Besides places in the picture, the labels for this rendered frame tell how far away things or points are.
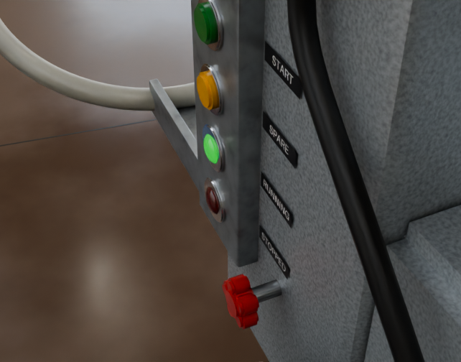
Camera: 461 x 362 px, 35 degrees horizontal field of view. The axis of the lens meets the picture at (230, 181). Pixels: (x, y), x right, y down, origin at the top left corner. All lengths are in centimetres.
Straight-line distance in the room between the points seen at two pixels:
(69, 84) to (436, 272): 67
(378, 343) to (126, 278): 177
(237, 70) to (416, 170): 14
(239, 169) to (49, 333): 164
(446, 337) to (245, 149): 19
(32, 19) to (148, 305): 174
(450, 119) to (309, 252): 15
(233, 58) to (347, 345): 19
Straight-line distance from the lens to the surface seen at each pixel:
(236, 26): 44
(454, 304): 38
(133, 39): 323
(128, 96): 96
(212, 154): 53
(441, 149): 38
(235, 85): 46
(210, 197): 56
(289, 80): 43
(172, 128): 91
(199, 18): 48
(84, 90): 97
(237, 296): 53
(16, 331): 214
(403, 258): 40
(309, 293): 50
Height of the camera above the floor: 164
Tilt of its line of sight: 42 degrees down
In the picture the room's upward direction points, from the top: straight up
